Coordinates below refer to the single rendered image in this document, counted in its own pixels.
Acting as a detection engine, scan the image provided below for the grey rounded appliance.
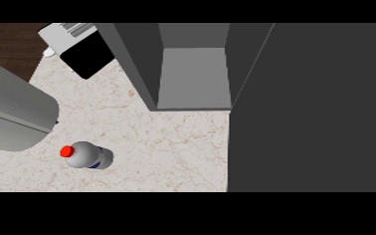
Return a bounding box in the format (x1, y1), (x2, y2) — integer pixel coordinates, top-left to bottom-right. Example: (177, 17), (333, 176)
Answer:
(0, 66), (61, 152)

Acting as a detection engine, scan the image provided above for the dark grey cabinet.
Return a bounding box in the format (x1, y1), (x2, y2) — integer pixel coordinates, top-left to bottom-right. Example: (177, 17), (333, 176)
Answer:
(94, 22), (276, 113)

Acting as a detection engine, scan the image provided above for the dark grey cabinet door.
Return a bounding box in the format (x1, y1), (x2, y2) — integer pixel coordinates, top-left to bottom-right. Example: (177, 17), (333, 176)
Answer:
(226, 22), (376, 193)

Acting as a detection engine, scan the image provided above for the white and black appliance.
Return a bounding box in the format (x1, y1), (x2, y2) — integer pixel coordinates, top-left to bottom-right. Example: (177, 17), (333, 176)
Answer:
(37, 22), (118, 81)

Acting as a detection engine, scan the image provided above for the white bottle with red cap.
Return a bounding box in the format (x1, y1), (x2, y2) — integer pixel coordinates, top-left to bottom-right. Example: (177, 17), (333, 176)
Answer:
(59, 140), (115, 170)

